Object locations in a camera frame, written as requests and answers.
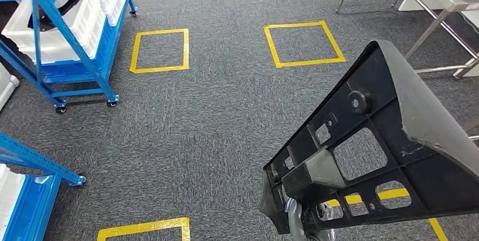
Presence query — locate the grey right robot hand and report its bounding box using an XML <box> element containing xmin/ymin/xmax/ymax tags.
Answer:
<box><xmin>284</xmin><ymin>198</ymin><xmax>338</xmax><ymax>241</ymax></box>

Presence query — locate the black plastic car part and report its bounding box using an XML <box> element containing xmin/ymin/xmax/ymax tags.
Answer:
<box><xmin>259</xmin><ymin>40</ymin><xmax>479</xmax><ymax>235</ymax></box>

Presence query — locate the black curved car part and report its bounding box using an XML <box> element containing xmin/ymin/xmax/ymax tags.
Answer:
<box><xmin>28</xmin><ymin>0</ymin><xmax>93</xmax><ymax>33</ymax></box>

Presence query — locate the yellow floor tape square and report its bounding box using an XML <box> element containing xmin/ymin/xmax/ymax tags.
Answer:
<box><xmin>97</xmin><ymin>217</ymin><xmax>191</xmax><ymax>241</ymax></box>
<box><xmin>324</xmin><ymin>188</ymin><xmax>448</xmax><ymax>241</ymax></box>

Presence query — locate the blue plastic crate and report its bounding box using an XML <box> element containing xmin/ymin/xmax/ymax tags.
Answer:
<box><xmin>3</xmin><ymin>174</ymin><xmax>62</xmax><ymax>241</ymax></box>
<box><xmin>40</xmin><ymin>19</ymin><xmax>115</xmax><ymax>83</ymax></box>

